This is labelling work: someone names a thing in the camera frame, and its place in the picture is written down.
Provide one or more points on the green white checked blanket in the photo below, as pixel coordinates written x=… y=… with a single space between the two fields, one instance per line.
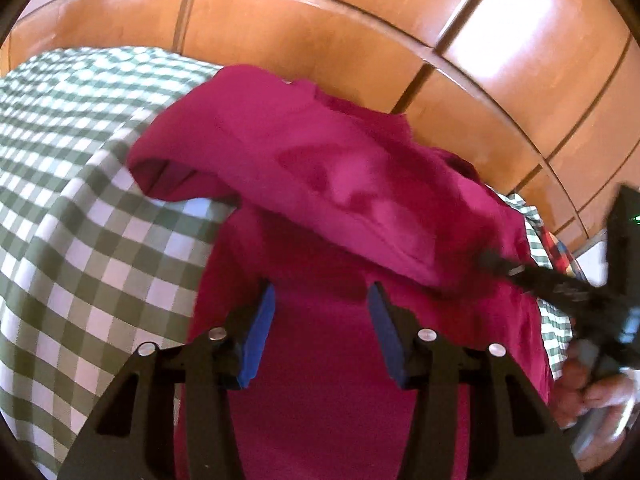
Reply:
x=75 y=220

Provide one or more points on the magenta small garment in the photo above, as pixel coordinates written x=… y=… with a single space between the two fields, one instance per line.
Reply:
x=320 y=200

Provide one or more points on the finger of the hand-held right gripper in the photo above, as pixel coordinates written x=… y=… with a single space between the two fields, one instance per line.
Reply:
x=545 y=280

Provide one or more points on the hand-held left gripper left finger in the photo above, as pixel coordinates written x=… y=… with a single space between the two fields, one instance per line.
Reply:
x=258 y=330

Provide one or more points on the multicolour plaid cloth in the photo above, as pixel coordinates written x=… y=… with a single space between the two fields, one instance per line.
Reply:
x=565 y=255

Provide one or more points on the wooden headboard panel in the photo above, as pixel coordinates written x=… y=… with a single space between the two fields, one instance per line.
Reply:
x=350 y=15

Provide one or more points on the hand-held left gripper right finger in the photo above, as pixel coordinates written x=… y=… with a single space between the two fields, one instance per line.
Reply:
x=384 y=335

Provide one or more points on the person's right hand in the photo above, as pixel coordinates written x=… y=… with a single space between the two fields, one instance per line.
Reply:
x=600 y=410

